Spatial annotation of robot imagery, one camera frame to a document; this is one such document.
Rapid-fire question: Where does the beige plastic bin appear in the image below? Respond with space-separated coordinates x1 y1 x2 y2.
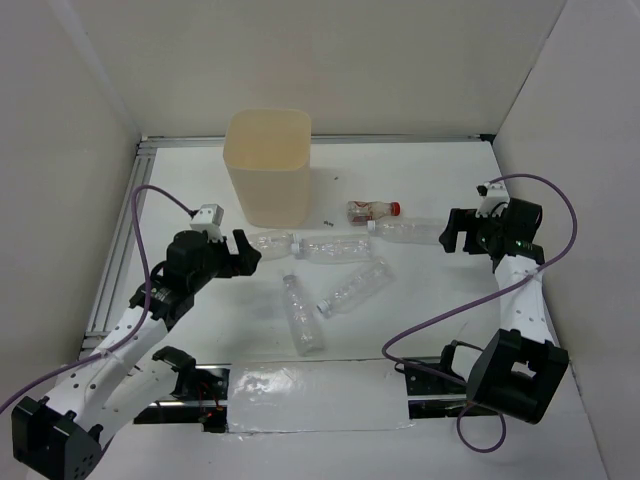
223 109 312 228

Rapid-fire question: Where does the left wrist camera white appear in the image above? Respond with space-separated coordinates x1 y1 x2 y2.
190 204 224 243

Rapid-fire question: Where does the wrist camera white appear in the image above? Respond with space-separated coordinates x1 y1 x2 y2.
475 181 510 218
190 204 224 243

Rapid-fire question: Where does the small bottle red cap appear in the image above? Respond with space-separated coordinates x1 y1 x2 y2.
346 201 401 225

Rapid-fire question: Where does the aluminium frame rail left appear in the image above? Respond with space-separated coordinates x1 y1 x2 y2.
83 139 156 344

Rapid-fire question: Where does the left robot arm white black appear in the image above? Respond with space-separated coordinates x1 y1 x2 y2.
11 230 261 479

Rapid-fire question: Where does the aluminium frame rail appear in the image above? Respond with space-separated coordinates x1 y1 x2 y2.
138 134 496 149
83 139 156 344

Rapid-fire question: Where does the clear bottle white cap centre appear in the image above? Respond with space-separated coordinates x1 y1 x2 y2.
290 234 373 264

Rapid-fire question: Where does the clear bottle white cap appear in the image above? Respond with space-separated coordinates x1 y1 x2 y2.
366 218 446 245
290 234 373 264

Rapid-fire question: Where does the clear bottle diagonal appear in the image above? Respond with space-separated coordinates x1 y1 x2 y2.
316 257 396 319

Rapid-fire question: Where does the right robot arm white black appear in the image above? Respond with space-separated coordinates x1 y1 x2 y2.
436 199 569 424

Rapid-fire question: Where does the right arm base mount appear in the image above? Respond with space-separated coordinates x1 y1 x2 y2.
394 340 482 420

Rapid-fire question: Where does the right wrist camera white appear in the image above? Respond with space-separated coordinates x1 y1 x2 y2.
475 181 510 218

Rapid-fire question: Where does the aluminium frame rail back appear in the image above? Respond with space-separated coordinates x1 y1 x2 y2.
138 134 496 149

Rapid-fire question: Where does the clear bottle white cap right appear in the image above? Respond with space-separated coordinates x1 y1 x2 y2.
366 218 446 245

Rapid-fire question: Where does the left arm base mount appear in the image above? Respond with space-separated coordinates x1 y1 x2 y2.
133 346 230 434

